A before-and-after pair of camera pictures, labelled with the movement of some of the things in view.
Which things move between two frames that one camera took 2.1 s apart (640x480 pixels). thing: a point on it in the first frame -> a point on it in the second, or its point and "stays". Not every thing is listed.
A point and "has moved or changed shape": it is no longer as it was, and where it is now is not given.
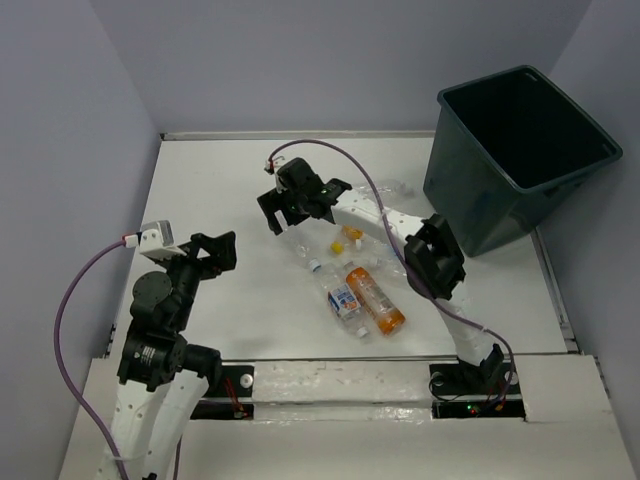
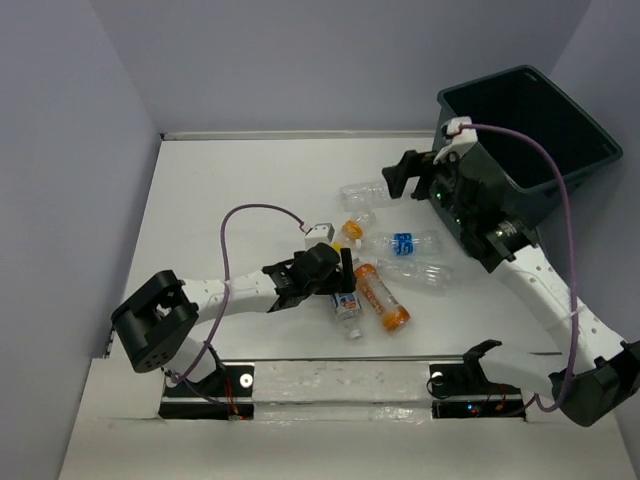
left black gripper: x=223 y=252 -> x=335 y=278
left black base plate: x=236 y=401 stays
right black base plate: x=489 y=391 stays
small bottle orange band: x=353 y=234 stays
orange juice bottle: x=385 y=315 has moved or changed shape
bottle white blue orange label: x=343 y=300 has moved or changed shape
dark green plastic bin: x=503 y=146 stays
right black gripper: x=272 y=202 -> x=411 y=164
